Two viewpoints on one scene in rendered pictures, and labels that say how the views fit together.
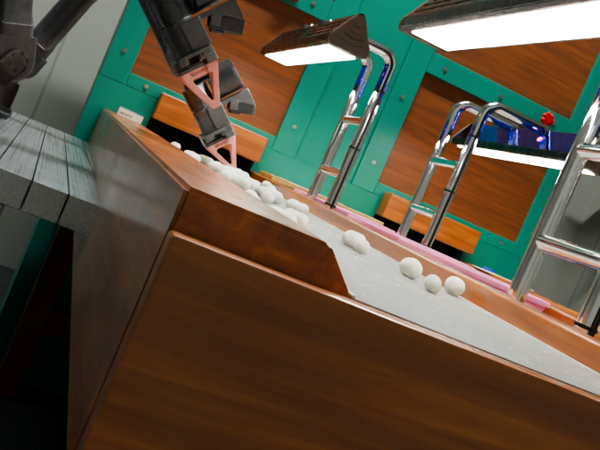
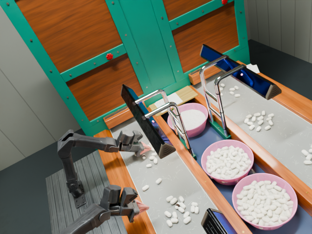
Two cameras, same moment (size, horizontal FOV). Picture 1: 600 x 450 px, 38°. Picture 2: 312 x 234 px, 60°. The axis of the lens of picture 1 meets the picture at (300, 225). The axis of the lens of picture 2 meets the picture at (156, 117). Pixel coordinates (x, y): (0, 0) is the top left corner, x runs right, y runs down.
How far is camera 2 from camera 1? 135 cm
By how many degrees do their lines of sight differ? 36
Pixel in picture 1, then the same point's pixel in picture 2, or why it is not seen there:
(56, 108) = not seen: hidden behind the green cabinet
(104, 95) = (90, 133)
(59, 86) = not seen: hidden behind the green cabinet
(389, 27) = (147, 30)
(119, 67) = (86, 124)
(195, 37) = (127, 212)
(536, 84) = not seen: outside the picture
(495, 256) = (235, 55)
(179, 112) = (113, 121)
